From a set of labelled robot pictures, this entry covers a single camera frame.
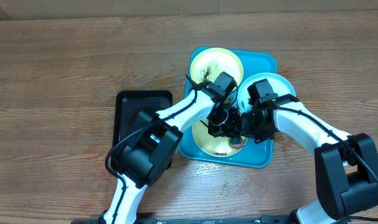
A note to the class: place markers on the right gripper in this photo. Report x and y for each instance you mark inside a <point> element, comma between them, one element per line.
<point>246,130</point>

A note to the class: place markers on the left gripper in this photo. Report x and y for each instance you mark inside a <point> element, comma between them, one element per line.
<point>233,130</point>

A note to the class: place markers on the yellow-green plate bottom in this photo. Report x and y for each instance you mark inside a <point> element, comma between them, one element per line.
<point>217,147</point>

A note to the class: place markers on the yellow-green plate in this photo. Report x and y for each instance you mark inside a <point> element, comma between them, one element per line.
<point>217,147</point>
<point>210,63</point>

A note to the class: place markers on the light blue plate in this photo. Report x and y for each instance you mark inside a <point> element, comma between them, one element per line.
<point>280,85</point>

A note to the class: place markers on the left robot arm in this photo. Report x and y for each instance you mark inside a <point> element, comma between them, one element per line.
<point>140,158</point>

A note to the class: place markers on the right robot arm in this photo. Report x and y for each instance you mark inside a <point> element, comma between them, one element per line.
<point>346,166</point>

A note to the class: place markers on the teal plastic tray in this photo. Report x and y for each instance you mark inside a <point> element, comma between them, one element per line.
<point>251,155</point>

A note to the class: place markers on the black plastic tray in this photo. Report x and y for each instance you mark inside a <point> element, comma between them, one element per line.
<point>130,102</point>

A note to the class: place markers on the yellow-green plate top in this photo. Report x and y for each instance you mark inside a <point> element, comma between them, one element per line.
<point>210,63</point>

